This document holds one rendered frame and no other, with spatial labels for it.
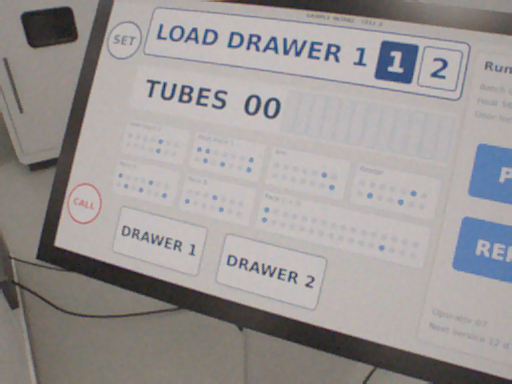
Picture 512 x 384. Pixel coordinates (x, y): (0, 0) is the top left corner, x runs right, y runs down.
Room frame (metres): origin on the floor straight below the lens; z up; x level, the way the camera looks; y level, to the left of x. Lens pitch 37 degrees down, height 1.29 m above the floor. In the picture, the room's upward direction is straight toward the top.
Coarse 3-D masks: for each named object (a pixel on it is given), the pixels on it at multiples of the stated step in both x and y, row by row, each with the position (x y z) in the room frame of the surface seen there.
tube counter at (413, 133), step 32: (256, 96) 0.38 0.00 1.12; (288, 96) 0.37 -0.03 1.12; (320, 96) 0.36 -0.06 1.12; (352, 96) 0.35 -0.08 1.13; (256, 128) 0.36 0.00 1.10; (288, 128) 0.35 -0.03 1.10; (320, 128) 0.34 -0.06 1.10; (352, 128) 0.34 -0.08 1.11; (384, 128) 0.33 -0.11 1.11; (416, 128) 0.32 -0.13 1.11; (448, 128) 0.32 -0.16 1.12; (448, 160) 0.30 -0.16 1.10
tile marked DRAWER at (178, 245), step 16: (128, 208) 0.33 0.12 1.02; (128, 224) 0.32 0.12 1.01; (144, 224) 0.32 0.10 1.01; (160, 224) 0.32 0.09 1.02; (176, 224) 0.31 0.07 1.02; (192, 224) 0.31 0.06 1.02; (112, 240) 0.32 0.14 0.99; (128, 240) 0.31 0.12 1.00; (144, 240) 0.31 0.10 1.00; (160, 240) 0.31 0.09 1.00; (176, 240) 0.30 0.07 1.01; (192, 240) 0.30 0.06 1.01; (128, 256) 0.30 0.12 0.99; (144, 256) 0.30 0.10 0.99; (160, 256) 0.30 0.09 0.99; (176, 256) 0.29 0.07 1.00; (192, 256) 0.29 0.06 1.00; (176, 272) 0.28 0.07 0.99; (192, 272) 0.28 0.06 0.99
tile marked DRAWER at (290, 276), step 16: (224, 240) 0.30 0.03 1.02; (240, 240) 0.29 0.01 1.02; (256, 240) 0.29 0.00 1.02; (224, 256) 0.29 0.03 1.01; (240, 256) 0.28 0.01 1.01; (256, 256) 0.28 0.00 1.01; (272, 256) 0.28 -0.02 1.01; (288, 256) 0.28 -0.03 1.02; (304, 256) 0.27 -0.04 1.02; (320, 256) 0.27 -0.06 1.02; (224, 272) 0.28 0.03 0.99; (240, 272) 0.27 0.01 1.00; (256, 272) 0.27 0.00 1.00; (272, 272) 0.27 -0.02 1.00; (288, 272) 0.27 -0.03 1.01; (304, 272) 0.26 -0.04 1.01; (320, 272) 0.26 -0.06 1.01; (240, 288) 0.26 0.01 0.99; (256, 288) 0.26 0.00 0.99; (272, 288) 0.26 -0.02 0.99; (288, 288) 0.26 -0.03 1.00; (304, 288) 0.25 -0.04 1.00; (320, 288) 0.25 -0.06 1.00; (288, 304) 0.25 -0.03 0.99; (304, 304) 0.25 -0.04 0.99
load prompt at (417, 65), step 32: (160, 32) 0.44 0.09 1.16; (192, 32) 0.43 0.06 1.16; (224, 32) 0.43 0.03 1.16; (256, 32) 0.42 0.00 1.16; (288, 32) 0.41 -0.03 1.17; (320, 32) 0.40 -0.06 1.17; (352, 32) 0.39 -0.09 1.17; (384, 32) 0.39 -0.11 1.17; (224, 64) 0.40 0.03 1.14; (256, 64) 0.40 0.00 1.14; (288, 64) 0.39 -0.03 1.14; (320, 64) 0.38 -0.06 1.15; (352, 64) 0.37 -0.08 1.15; (384, 64) 0.37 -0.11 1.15; (416, 64) 0.36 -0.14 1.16; (448, 64) 0.35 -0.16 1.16; (448, 96) 0.34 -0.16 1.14
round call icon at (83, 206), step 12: (72, 180) 0.37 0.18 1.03; (72, 192) 0.36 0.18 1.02; (84, 192) 0.36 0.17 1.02; (96, 192) 0.35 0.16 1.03; (72, 204) 0.35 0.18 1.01; (84, 204) 0.35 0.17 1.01; (96, 204) 0.34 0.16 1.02; (72, 216) 0.34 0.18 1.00; (84, 216) 0.34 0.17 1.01; (96, 216) 0.34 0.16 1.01; (96, 228) 0.33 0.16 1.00
